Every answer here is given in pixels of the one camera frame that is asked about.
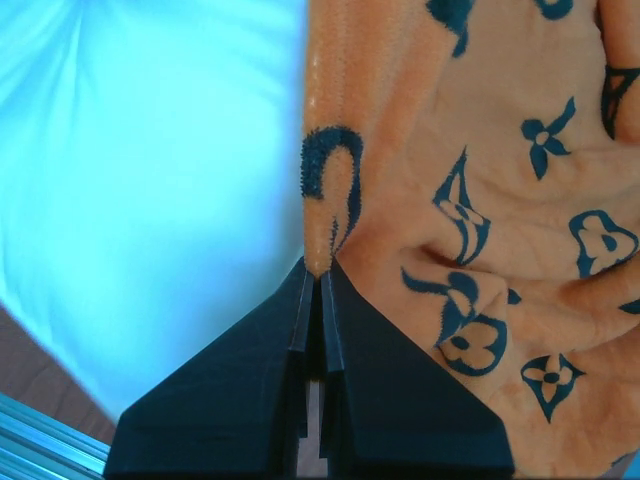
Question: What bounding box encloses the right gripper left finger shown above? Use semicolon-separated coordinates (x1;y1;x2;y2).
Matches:
104;261;314;475

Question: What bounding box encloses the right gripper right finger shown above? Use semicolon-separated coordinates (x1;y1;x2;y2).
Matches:
320;264;514;475

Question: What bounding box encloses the orange black patterned pillowcase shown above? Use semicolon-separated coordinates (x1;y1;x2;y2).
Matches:
302;1;639;478

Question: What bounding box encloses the cream white pillow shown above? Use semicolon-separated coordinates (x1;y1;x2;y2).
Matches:
1;1;308;419

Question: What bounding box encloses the aluminium rail frame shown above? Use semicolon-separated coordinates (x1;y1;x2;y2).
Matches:
1;395;109;480

